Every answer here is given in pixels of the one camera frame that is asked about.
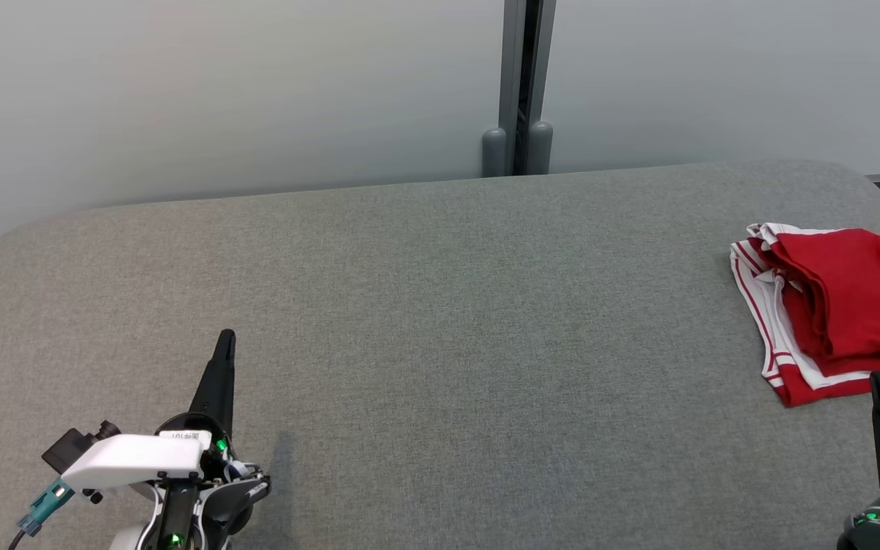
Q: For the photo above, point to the grey partition post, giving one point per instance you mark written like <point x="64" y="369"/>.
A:
<point x="520" y="92"/>

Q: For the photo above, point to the red shorts white side stripe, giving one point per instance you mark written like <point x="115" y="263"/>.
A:
<point x="860" y="290"/>

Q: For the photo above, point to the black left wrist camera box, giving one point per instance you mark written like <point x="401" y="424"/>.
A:
<point x="66" y="451"/>

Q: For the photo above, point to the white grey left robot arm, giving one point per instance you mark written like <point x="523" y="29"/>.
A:
<point x="180" y="519"/>

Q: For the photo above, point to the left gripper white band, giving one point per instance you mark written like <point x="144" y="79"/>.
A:
<point x="134" y="458"/>

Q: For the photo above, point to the red basketball jersey white trim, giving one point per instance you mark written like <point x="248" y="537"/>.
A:
<point x="814" y="391"/>

